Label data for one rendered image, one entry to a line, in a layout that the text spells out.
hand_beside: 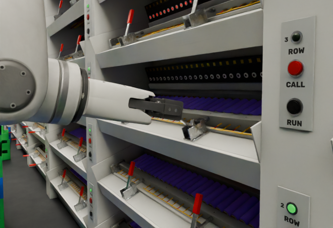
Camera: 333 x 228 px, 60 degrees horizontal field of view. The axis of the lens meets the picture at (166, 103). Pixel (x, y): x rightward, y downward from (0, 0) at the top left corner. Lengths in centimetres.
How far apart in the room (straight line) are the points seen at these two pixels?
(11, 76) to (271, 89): 28
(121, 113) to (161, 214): 34
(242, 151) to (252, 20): 18
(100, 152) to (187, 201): 38
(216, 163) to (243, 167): 6
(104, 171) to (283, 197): 65
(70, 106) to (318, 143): 28
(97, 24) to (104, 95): 56
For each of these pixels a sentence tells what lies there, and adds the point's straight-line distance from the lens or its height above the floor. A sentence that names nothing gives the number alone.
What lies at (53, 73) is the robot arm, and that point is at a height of 60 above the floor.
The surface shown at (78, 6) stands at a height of 85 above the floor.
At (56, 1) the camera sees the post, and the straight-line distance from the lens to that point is 164.
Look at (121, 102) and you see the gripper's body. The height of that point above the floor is 56.
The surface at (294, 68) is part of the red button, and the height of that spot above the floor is 60.
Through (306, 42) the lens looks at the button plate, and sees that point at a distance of 35.
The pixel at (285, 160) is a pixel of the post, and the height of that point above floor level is 49.
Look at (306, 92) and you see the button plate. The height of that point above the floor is 57.
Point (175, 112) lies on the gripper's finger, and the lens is 46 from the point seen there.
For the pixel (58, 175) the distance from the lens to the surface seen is 164.
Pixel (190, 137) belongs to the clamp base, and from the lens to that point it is 50.
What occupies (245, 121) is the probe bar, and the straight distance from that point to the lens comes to 47.
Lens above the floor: 58
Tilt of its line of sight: 3 degrees down
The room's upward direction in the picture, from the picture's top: straight up
